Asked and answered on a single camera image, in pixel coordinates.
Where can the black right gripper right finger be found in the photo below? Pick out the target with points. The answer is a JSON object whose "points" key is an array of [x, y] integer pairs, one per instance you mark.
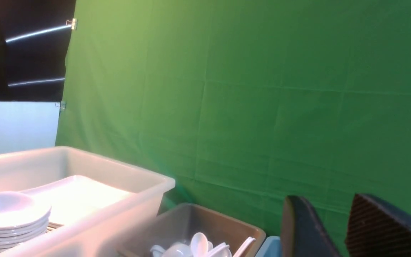
{"points": [[377, 228]]}

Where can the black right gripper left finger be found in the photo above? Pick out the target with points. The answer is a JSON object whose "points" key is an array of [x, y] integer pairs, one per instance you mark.
{"points": [[302, 232]]}

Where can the grey-blue plastic bin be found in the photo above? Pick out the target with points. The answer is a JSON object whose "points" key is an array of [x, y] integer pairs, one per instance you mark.
{"points": [[271, 247]]}

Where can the pile of white spoons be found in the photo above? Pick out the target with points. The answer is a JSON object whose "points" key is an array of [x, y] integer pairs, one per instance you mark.
{"points": [[200, 246]]}

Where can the brown plastic bin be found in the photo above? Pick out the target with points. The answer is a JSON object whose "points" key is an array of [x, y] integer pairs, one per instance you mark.
{"points": [[182, 222]]}

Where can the green backdrop cloth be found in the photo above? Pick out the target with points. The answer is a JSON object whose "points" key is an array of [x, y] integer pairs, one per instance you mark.
{"points": [[243, 102]]}

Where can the large white plastic tub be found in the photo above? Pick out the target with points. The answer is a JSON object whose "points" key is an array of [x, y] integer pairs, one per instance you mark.
{"points": [[97, 234]]}

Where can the stack of white square plates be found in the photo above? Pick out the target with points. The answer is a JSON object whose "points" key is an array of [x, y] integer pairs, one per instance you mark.
{"points": [[75, 197]]}

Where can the stack of white bowls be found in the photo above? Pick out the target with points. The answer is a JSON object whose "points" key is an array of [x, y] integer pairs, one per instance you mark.
{"points": [[22, 218]]}

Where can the metal binder clip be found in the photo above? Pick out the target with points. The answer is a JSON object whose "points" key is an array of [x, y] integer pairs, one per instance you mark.
{"points": [[72, 23]]}

